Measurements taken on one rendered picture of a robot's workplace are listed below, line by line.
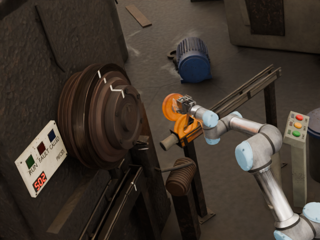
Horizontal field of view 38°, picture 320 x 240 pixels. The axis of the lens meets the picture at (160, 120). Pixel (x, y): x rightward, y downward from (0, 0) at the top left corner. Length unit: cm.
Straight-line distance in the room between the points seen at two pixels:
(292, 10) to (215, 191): 198
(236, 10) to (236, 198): 217
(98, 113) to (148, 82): 268
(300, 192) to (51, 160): 160
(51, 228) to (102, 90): 60
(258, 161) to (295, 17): 261
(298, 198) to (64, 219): 153
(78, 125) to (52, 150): 15
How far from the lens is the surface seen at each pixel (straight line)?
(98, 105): 190
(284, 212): 213
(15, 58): 177
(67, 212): 203
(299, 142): 259
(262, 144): 204
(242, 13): 464
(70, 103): 190
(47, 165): 191
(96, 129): 191
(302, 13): 443
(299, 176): 285
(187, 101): 244
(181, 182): 252
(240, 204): 308
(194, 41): 442
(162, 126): 387
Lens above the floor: 220
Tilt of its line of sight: 34 degrees down
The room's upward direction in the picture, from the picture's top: 13 degrees counter-clockwise
